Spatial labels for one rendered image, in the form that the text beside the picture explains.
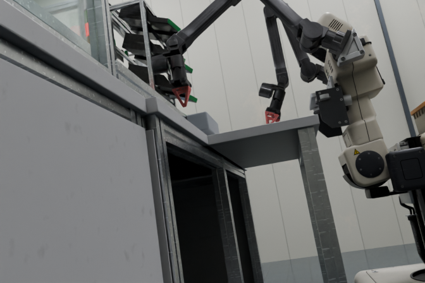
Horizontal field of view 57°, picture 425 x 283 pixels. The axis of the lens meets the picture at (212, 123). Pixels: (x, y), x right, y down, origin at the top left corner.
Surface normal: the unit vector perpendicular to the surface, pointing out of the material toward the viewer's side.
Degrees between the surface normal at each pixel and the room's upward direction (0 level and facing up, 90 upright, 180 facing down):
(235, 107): 90
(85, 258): 90
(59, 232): 90
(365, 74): 90
